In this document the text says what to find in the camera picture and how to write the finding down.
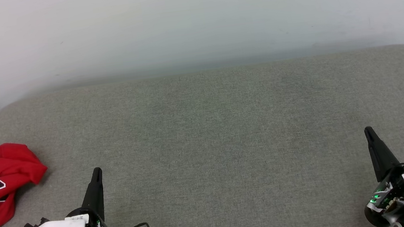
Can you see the grey fabric sofa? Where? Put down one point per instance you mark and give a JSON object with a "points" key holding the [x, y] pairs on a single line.
{"points": [[228, 144]]}

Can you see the red and white shirt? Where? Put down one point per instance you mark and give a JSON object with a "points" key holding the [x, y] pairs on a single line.
{"points": [[10, 169]]}

